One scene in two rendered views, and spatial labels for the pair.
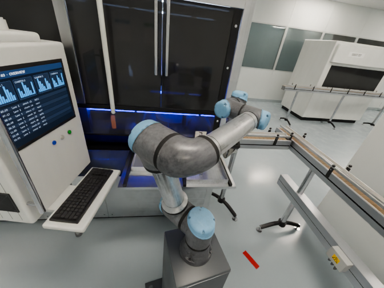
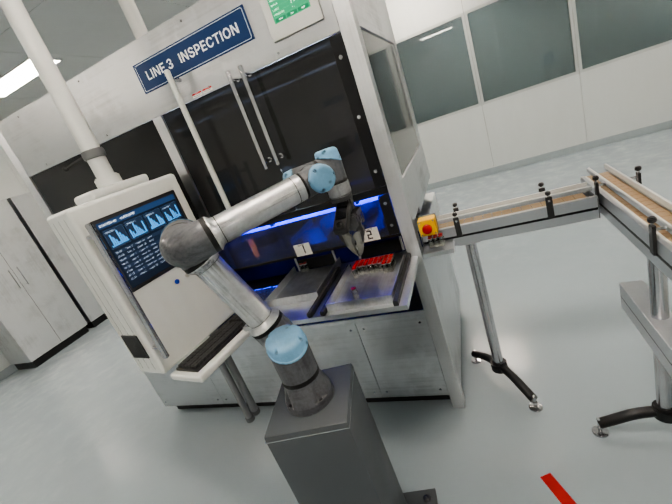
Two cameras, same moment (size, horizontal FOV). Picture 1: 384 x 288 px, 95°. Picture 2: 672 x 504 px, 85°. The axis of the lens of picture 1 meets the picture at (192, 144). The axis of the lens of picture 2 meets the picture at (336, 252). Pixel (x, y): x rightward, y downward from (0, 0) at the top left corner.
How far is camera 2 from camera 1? 0.83 m
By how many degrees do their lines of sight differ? 34
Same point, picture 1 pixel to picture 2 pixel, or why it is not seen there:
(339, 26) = not seen: outside the picture
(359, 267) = not seen: outside the picture
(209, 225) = (287, 343)
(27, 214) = (155, 360)
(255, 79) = (644, 78)
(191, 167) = (177, 250)
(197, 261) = (296, 406)
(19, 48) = (127, 193)
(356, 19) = not seen: outside the picture
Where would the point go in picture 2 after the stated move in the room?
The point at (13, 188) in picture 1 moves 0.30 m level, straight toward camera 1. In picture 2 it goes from (136, 328) to (133, 359)
